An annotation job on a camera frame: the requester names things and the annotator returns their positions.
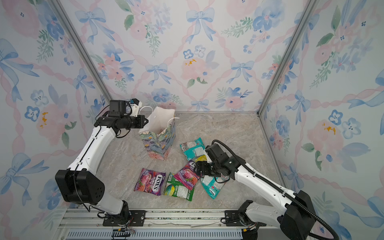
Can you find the aluminium front rail frame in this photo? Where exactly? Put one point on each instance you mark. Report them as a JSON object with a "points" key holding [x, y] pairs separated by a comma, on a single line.
{"points": [[161, 224]]}

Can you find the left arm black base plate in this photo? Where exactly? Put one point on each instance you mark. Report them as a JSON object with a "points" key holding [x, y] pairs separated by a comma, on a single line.
{"points": [[133, 218]]}

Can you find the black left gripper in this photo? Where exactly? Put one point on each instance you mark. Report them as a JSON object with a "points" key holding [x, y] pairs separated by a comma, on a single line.
{"points": [[141, 124]]}

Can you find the floral paper gift bag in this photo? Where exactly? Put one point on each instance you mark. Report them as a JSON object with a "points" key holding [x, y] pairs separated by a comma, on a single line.
{"points": [[159, 133]]}

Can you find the teal fox's bag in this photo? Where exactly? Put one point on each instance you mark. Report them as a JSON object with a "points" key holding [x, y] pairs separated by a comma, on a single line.
{"points": [[213, 185], [193, 149]]}

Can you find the left aluminium corner post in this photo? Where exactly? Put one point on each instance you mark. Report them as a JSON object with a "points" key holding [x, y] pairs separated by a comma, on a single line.
{"points": [[64, 19]]}

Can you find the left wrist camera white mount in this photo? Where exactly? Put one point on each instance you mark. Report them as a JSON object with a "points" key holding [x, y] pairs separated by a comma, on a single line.
{"points": [[135, 105]]}

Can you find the right aluminium corner post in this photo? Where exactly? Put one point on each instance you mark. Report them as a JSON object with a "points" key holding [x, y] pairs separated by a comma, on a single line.
{"points": [[291, 47]]}

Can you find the yellow snack bag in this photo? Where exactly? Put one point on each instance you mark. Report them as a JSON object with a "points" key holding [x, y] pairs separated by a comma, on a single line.
{"points": [[202, 158]]}

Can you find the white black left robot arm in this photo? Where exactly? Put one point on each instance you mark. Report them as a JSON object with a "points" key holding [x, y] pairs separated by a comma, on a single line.
{"points": [[79, 184]]}

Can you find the green Fox's candy bag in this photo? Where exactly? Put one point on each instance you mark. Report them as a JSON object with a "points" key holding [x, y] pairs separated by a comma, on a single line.
{"points": [[175, 188]]}

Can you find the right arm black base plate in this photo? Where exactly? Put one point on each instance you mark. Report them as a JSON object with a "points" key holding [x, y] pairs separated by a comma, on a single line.
{"points": [[233, 218]]}

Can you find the purple fox's bag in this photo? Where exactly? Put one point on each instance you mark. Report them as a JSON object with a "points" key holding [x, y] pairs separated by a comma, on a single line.
{"points": [[187, 176], [150, 182]]}

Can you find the aluminium corner post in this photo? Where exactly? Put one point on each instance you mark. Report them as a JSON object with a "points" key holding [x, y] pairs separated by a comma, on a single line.
{"points": [[64, 19], [291, 47]]}

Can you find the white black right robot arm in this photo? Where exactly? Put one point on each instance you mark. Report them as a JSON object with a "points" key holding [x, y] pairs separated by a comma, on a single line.
{"points": [[287, 210]]}

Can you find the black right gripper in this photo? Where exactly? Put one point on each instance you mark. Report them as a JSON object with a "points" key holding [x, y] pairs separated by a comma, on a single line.
{"points": [[204, 164]]}

